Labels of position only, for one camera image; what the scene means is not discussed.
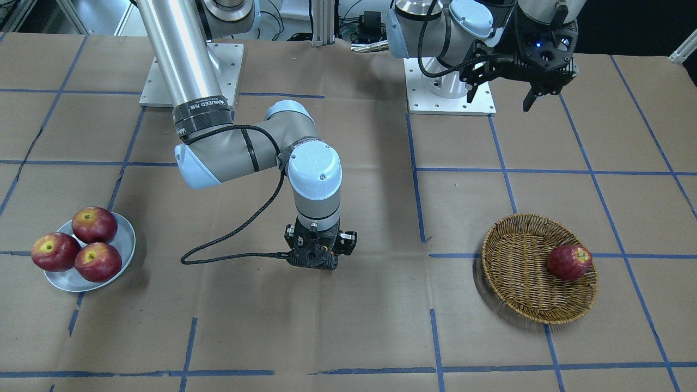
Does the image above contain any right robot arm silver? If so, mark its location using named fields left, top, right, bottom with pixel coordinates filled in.
left=136, top=1, right=358, bottom=270

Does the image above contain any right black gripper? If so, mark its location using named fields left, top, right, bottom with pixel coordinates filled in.
left=283, top=220, right=358, bottom=271

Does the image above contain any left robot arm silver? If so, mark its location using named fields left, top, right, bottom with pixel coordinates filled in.
left=386, top=1, right=585, bottom=115

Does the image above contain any red apple plate front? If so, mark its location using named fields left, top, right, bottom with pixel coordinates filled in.
left=75, top=242, right=123, bottom=283

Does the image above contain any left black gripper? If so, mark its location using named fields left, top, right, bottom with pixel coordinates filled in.
left=460, top=5, right=578, bottom=112

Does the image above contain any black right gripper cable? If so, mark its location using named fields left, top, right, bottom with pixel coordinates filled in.
left=417, top=0, right=491, bottom=78

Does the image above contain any aluminium frame post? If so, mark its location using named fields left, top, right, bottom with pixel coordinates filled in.
left=309, top=1, right=338, bottom=47

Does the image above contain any red apple plate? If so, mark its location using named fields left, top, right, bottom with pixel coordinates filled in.
left=30, top=232, right=81, bottom=272
left=75, top=242, right=123, bottom=283
left=71, top=206, right=119, bottom=244

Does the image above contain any black braided cable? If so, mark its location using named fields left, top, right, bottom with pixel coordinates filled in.
left=180, top=124, right=292, bottom=266

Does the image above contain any brown wicker basket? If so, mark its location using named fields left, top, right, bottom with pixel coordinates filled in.
left=481, top=213, right=599, bottom=324

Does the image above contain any red apple plate back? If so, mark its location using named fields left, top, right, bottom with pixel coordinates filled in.
left=71, top=206, right=119, bottom=244

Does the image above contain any dark red basket apple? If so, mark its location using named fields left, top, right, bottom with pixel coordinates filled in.
left=547, top=244, right=592, bottom=282

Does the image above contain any light blue round plate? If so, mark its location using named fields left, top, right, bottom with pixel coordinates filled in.
left=44, top=212, right=136, bottom=292

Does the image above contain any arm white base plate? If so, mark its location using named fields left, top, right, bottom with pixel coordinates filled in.
left=404, top=58, right=497, bottom=117
left=139, top=42, right=244, bottom=108

